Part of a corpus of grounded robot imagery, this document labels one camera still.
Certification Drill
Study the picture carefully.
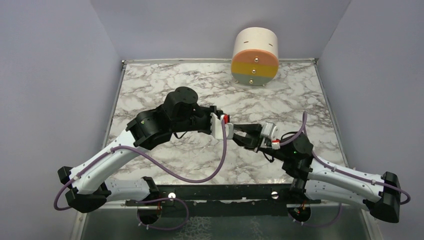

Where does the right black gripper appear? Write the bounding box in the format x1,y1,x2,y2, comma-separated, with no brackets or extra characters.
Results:
232,123,289,162

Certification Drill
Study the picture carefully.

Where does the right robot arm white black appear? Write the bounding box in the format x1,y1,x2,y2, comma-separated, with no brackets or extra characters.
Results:
232,123,402,223

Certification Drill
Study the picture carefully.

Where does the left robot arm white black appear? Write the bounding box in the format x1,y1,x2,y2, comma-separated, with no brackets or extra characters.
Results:
57,86,230,213

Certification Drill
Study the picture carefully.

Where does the round tricolour drawer box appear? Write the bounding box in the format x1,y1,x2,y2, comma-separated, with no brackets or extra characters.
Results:
230,27,280,86

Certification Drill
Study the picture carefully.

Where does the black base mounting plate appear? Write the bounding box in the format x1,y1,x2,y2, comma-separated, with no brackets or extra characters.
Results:
125,183,320,218

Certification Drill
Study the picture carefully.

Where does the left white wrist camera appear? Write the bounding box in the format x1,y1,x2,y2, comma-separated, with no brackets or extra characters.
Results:
210,113,234,140

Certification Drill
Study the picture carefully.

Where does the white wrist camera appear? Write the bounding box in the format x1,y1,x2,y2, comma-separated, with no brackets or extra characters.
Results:
260,122,280,150
210,113,234,140

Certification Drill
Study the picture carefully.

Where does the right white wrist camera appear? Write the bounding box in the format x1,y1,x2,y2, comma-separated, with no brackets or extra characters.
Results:
260,122,280,150

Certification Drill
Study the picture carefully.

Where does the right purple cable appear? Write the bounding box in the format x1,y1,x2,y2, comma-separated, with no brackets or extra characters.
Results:
279,110,412,229

